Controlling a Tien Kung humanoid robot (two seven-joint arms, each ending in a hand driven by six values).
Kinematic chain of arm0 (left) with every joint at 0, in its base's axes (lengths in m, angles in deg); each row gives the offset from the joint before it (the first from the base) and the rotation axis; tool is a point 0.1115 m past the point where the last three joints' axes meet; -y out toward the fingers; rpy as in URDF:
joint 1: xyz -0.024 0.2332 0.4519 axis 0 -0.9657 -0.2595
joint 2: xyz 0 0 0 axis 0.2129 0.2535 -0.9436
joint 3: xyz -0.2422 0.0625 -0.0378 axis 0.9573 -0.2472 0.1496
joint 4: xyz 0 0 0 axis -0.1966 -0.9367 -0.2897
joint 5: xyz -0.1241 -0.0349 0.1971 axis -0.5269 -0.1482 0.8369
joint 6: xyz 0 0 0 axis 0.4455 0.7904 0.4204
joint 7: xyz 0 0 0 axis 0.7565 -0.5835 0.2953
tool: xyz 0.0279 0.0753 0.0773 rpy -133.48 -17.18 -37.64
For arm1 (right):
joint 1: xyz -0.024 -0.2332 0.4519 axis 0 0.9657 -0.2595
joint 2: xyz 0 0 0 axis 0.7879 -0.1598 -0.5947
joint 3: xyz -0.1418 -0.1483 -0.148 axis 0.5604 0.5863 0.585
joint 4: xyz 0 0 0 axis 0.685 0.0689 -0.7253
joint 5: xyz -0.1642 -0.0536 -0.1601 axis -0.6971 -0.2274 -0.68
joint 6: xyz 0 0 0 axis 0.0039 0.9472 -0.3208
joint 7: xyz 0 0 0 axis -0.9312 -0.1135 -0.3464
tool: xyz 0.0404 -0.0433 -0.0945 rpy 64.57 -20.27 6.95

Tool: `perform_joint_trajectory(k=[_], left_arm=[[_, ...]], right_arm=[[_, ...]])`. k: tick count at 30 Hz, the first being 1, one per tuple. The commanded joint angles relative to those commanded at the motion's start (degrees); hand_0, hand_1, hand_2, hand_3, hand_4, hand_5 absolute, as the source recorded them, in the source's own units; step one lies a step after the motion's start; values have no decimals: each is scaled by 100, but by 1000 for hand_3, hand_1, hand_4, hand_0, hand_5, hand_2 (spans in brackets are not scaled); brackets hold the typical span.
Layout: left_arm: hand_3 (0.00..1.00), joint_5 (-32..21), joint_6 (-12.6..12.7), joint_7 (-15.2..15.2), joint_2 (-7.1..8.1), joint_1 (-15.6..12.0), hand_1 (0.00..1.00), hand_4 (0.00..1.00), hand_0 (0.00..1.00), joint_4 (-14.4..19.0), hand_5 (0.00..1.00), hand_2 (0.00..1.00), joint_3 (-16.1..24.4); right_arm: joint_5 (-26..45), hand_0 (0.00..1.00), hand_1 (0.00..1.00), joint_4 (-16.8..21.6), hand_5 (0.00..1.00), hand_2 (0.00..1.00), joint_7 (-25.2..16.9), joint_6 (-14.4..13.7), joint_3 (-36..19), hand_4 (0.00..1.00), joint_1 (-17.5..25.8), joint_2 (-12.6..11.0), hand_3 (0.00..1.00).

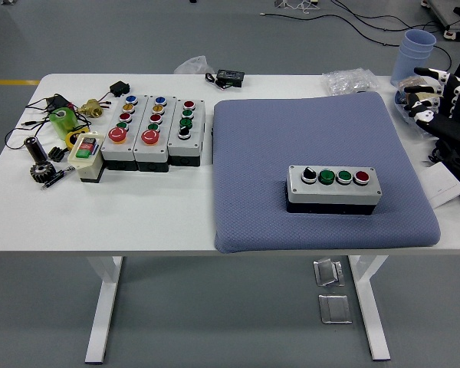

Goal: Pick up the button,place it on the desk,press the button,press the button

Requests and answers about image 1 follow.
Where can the black power adapter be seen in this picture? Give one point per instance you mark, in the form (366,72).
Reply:
(58,102)

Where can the black finned heat sink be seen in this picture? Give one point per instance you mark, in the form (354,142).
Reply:
(56,154)

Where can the silver open floor socket plate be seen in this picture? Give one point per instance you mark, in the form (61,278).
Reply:
(327,272)

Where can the brass valve fitting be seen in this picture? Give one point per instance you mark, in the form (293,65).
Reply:
(92,109)

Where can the silver flat floor socket plate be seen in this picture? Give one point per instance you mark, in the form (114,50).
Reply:
(334,309)

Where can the black steel gear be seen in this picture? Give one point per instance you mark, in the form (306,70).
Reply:
(41,173)

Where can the clear bubble plastic packaging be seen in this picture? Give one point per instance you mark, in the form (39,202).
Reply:
(347,81)

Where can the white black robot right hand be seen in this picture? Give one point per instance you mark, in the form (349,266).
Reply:
(450,124)

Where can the blue-grey quilted mat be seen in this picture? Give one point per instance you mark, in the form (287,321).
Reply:
(272,134)

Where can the stacked light blue cups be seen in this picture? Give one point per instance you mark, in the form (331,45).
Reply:
(410,57)

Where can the green translucent cylinder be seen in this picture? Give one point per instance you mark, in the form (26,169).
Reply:
(63,122)

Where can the black silver pen tool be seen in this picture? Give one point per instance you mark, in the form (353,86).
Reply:
(55,179)

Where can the white table leg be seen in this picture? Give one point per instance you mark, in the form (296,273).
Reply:
(105,306)
(372,306)

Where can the blue plate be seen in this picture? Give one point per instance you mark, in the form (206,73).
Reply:
(399,105)

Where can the grey button box with selector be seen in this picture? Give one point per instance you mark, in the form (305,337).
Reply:
(186,147)
(329,193)

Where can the grey five-button emergency stop box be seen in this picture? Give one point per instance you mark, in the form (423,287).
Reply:
(117,153)
(149,153)

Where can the clear container with brown food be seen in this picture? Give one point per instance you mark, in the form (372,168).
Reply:
(416,81)

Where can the clear plastic bag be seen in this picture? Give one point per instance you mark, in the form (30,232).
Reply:
(191,65)

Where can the black digital panel meter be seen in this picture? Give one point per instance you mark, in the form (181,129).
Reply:
(230,77)

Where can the aluminium frame machine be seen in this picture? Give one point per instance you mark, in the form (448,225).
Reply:
(452,15)

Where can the cream switch box green button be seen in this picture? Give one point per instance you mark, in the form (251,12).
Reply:
(86,165)

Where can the black metal cylinder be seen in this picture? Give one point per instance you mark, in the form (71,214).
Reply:
(35,149)

